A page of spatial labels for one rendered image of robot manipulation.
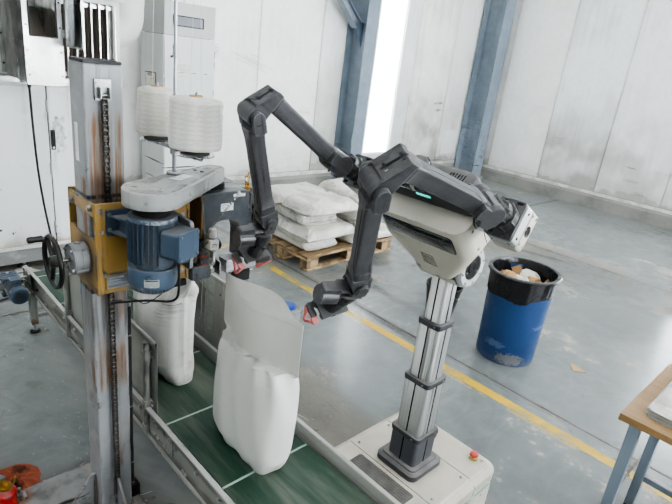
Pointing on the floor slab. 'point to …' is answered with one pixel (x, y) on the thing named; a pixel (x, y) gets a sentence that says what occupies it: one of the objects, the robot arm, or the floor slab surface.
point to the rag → (30, 475)
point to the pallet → (320, 252)
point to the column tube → (83, 103)
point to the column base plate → (54, 490)
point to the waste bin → (515, 311)
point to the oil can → (8, 491)
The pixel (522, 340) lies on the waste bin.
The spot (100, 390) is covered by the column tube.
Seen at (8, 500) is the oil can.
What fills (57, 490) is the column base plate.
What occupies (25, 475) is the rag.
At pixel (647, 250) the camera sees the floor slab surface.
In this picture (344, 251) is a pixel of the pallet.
